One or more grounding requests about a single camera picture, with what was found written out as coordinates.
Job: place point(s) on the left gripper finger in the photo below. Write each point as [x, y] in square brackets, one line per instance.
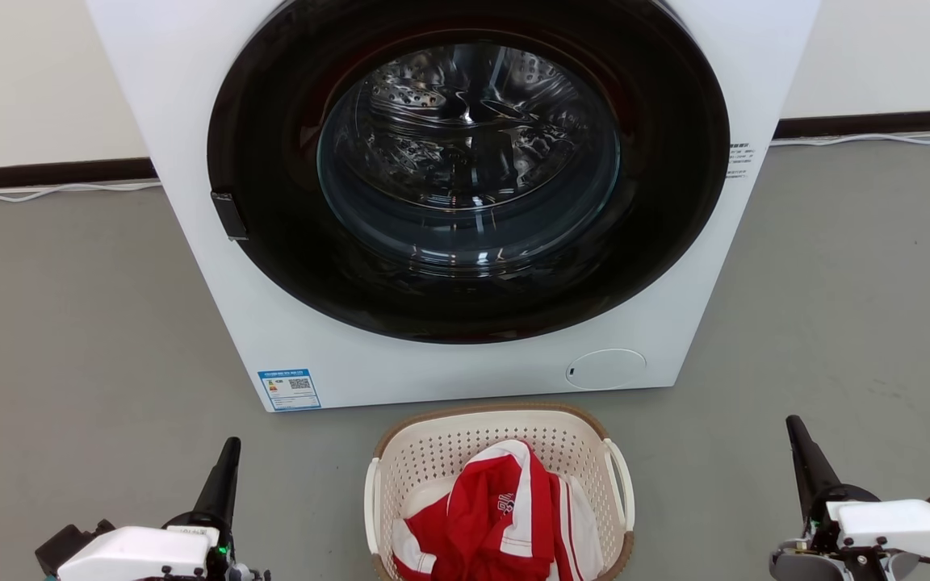
[219, 488]

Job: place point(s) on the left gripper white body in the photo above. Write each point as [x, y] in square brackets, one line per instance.
[142, 555]

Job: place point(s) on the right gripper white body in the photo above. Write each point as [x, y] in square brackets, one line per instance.
[893, 524]

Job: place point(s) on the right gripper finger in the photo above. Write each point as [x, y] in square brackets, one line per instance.
[812, 468]

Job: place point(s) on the cream laundry basket brown rim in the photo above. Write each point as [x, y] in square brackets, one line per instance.
[449, 440]

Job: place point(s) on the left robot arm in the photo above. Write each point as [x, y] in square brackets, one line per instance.
[69, 542]

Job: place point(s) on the blue energy label sticker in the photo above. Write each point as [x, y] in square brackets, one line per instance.
[289, 390]

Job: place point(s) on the white oval filter cover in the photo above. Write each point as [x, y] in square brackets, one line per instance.
[605, 369]

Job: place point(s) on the black round washer door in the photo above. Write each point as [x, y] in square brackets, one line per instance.
[271, 242]

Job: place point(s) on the red and white shirt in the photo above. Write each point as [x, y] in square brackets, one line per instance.
[489, 524]

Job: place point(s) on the small text label sticker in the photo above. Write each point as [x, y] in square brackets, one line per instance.
[740, 160]

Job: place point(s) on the white front-load washing machine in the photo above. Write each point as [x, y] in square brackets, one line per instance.
[182, 89]

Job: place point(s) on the steel washer drum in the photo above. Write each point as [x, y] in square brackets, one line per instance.
[465, 121]

